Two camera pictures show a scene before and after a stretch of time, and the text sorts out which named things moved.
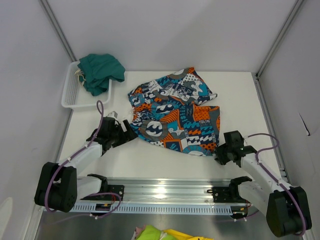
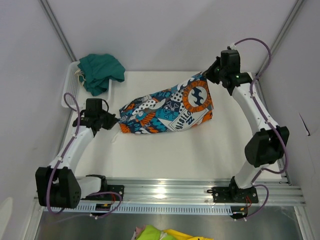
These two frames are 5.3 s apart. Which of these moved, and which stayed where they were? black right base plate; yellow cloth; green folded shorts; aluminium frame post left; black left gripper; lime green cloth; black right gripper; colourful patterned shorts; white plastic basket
Moved: colourful patterned shorts; black right gripper; black left gripper
Stayed: lime green cloth; green folded shorts; yellow cloth; white plastic basket; black right base plate; aluminium frame post left
